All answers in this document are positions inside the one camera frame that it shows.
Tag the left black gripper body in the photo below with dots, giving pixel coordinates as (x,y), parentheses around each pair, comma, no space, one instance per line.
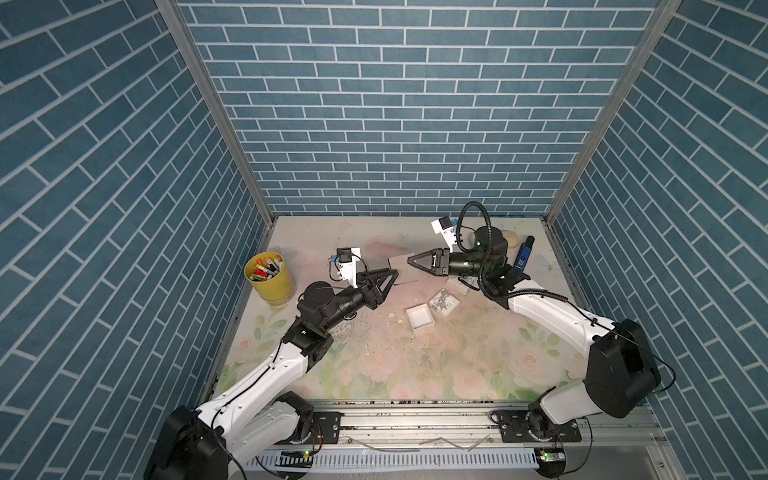
(367,298)

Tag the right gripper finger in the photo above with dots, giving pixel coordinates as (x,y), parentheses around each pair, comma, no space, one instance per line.
(422,268)
(422,258)

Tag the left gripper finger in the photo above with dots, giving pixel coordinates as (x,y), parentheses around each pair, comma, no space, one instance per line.
(371,276)
(385,284)

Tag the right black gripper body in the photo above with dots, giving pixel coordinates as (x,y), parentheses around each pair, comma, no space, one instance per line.
(458,265)

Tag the white jewelry box lid bow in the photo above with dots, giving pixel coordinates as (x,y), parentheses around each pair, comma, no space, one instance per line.
(456,286)

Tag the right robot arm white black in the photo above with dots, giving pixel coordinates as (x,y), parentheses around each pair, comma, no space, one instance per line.
(620,367)

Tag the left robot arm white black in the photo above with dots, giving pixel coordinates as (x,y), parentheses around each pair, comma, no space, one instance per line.
(217,438)

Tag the blue black marker pen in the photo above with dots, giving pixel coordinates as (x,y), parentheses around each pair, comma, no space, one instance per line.
(524,253)

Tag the yellow cup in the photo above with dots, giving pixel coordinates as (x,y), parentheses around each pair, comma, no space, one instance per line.
(278,290)

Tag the markers in cup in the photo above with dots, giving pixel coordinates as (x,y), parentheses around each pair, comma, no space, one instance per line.
(264,269)

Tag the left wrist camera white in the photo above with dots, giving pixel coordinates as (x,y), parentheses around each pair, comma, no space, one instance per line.
(343,266)

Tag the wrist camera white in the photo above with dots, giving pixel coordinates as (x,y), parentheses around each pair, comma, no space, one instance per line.
(343,266)
(445,227)

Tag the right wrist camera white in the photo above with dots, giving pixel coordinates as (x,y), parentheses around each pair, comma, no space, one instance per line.
(445,227)

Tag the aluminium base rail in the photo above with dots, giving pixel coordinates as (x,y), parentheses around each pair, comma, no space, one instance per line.
(432,440)

